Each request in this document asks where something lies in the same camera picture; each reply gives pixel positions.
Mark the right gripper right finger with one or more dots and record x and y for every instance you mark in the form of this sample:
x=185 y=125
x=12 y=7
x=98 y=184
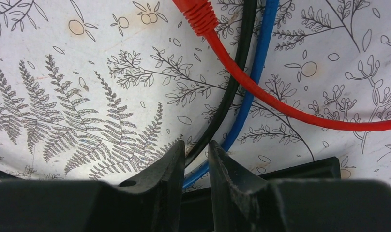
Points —
x=244 y=202

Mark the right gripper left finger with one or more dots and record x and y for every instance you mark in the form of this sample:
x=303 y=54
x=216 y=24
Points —
x=147 y=202

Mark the checkered chess board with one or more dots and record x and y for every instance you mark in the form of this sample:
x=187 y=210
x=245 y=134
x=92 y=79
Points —
x=196 y=206

